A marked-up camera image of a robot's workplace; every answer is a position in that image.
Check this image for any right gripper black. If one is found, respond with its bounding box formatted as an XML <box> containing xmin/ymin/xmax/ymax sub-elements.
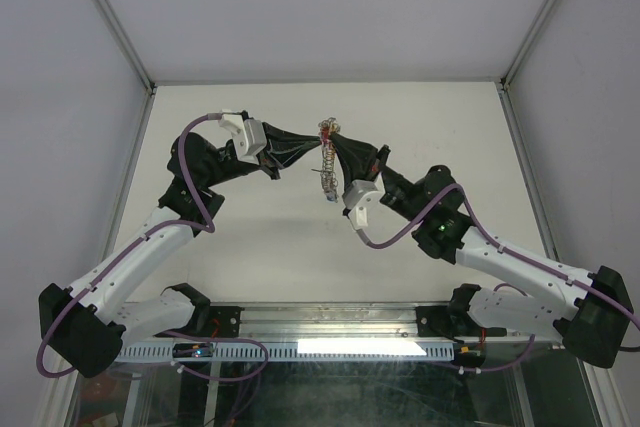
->
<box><xmin>328</xmin><ymin>133</ymin><xmax>426</xmax><ymax>226</ymax></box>

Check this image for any metal keyring holder with rings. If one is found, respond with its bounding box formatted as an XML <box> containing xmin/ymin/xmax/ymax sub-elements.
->
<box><xmin>314</xmin><ymin>117</ymin><xmax>341</xmax><ymax>203</ymax></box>

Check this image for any red key tag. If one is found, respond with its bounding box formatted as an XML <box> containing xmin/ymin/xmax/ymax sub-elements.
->
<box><xmin>319</xmin><ymin>129</ymin><xmax>331</xmax><ymax>144</ymax></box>

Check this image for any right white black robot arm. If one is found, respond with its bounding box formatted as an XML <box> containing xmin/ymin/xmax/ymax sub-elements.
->
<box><xmin>328</xmin><ymin>133</ymin><xmax>639</xmax><ymax>369</ymax></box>

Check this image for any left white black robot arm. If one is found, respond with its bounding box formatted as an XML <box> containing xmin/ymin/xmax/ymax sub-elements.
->
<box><xmin>36</xmin><ymin>111</ymin><xmax>321</xmax><ymax>378</ymax></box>

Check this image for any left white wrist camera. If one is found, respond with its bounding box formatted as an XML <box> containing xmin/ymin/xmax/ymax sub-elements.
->
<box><xmin>218</xmin><ymin>111</ymin><xmax>267</xmax><ymax>165</ymax></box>

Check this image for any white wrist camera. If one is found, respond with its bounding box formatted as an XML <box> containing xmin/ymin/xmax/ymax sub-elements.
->
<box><xmin>218</xmin><ymin>111</ymin><xmax>267</xmax><ymax>165</ymax></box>
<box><xmin>342</xmin><ymin>174</ymin><xmax>385</xmax><ymax>231</ymax></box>

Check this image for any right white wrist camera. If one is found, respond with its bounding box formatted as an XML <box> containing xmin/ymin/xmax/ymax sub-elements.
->
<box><xmin>342</xmin><ymin>174</ymin><xmax>385</xmax><ymax>231</ymax></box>

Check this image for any aluminium mounting rail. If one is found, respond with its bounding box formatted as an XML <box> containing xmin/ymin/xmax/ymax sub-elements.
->
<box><xmin>61</xmin><ymin>300</ymin><xmax>596</xmax><ymax>346</ymax></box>

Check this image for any left aluminium frame post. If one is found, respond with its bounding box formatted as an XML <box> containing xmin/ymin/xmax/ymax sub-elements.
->
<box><xmin>91</xmin><ymin>0</ymin><xmax>156</xmax><ymax>94</ymax></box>

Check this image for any aluminium frame post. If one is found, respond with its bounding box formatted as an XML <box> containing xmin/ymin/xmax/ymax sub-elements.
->
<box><xmin>91</xmin><ymin>0</ymin><xmax>156</xmax><ymax>94</ymax></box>
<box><xmin>499</xmin><ymin>0</ymin><xmax>561</xmax><ymax>91</ymax></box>

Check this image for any grey slotted cable duct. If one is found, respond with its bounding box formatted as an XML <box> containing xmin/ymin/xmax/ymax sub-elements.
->
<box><xmin>116</xmin><ymin>338</ymin><xmax>455</xmax><ymax>364</ymax></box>

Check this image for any right aluminium frame post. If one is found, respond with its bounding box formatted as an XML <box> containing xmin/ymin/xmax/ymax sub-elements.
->
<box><xmin>499</xmin><ymin>0</ymin><xmax>561</xmax><ymax>91</ymax></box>

